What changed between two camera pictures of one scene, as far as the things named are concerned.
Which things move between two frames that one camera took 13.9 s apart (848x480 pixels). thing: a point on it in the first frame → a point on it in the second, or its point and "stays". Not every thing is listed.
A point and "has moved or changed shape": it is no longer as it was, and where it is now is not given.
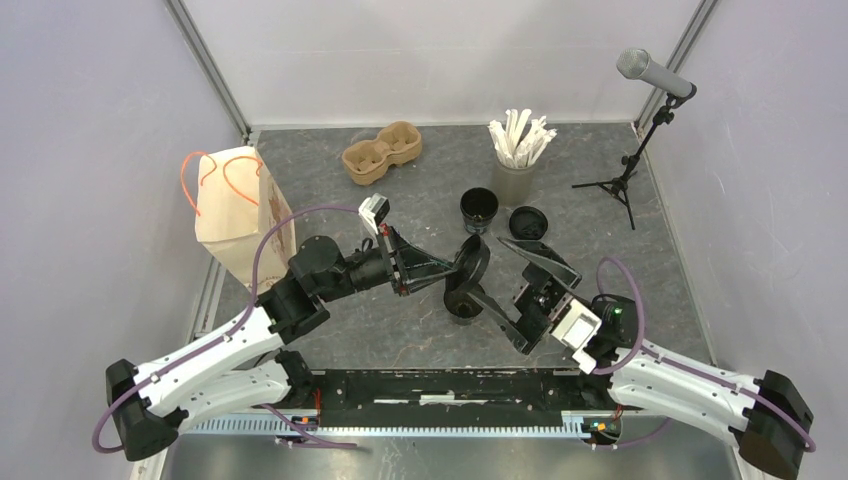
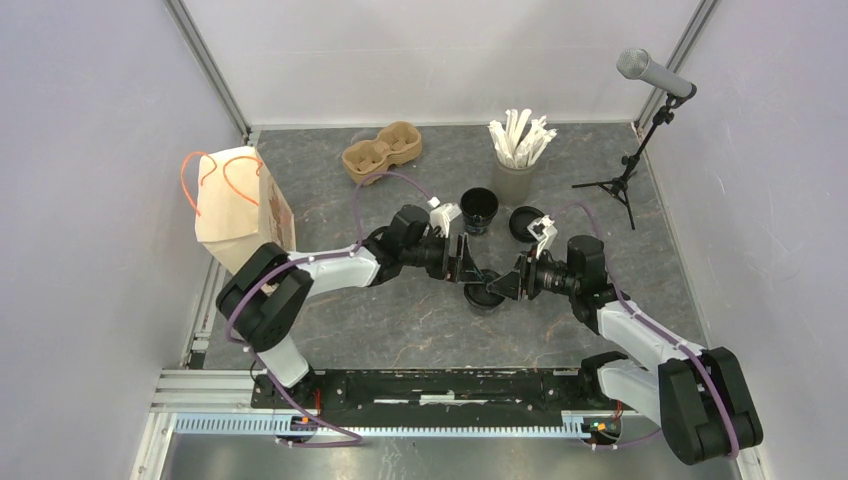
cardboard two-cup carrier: (366, 162) stays
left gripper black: (419, 269) → (448, 266)
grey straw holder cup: (514, 186) stays
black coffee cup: (461, 304) has moved or changed shape
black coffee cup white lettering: (478, 207) stays
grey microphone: (636, 63) stays
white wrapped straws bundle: (518, 145) stays
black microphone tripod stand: (618, 184) stays
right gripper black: (541, 302) → (528, 266)
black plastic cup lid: (470, 263) has moved or changed shape
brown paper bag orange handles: (236, 201) stays
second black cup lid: (528, 223) stays
